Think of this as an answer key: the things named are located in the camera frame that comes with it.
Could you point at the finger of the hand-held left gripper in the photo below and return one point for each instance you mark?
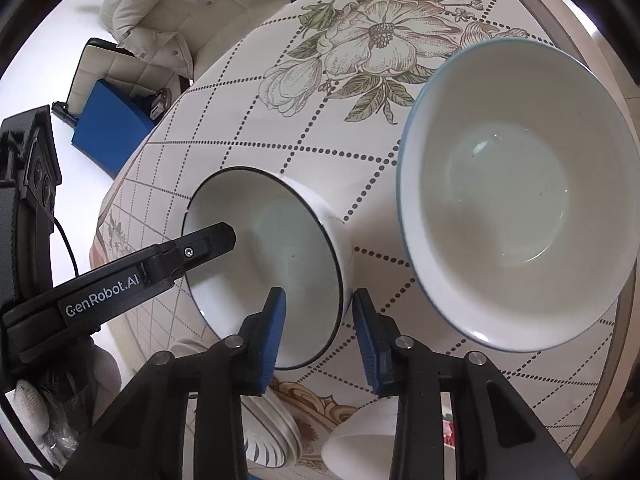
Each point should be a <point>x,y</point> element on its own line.
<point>200,245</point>

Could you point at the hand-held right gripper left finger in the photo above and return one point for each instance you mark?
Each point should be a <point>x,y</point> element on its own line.
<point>275,340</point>

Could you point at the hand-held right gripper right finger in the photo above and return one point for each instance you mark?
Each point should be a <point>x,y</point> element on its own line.
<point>367,345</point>

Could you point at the white bowl blue rim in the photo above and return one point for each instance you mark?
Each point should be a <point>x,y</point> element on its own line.
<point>505,200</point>
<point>360,440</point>

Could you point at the white bowl black rim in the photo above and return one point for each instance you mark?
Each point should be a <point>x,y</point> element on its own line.
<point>300,240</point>

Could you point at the white plate dark leaf stripes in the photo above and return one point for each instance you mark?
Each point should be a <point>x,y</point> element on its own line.
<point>267,455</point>

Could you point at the person's left hand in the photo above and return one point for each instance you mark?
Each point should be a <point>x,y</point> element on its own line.
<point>30,402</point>

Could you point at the diamond patterned floral tablecloth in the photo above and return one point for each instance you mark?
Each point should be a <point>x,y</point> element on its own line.
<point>250,125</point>

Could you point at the blue flat board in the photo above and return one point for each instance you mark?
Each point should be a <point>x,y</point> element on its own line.
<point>110,125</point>

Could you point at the cream padded black-framed folding chair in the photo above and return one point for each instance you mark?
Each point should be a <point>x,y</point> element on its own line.
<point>115,75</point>

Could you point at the white puffer jacket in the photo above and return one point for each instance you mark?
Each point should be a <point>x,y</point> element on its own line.
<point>150,15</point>

